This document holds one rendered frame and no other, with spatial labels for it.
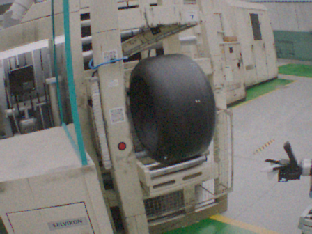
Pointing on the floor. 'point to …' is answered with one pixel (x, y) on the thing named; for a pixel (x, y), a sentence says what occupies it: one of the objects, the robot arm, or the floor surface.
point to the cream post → (101, 22)
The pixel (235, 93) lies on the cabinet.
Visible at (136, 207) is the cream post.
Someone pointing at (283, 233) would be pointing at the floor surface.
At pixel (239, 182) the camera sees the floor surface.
